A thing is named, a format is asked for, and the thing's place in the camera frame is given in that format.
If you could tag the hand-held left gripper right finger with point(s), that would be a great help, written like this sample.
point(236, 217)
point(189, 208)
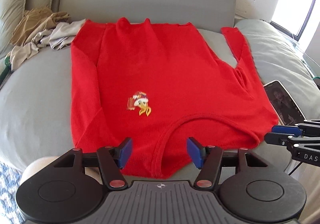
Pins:
point(195, 154)

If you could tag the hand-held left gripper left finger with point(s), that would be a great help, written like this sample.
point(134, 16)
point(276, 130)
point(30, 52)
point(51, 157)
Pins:
point(124, 152)

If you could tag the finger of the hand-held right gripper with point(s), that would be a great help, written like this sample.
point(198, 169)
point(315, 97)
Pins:
point(277, 139)
point(283, 129)

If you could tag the red sweater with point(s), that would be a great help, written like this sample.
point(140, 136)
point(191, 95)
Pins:
point(162, 68)

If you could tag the smartphone in white case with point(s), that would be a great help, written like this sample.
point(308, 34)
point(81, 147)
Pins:
point(282, 104)

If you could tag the grey bed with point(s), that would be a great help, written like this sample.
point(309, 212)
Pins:
point(37, 94)

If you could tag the blue white patterned rug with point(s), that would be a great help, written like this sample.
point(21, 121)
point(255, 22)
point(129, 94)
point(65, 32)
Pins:
point(8, 189)

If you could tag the window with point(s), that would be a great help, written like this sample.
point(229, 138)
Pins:
point(295, 1)

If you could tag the light grey crumpled garment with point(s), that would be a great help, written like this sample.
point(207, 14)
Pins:
point(62, 32)

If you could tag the green object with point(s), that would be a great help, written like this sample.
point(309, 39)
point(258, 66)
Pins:
point(5, 68)

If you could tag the tan crumpled garment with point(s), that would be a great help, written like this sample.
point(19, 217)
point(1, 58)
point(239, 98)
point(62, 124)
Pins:
point(32, 23)

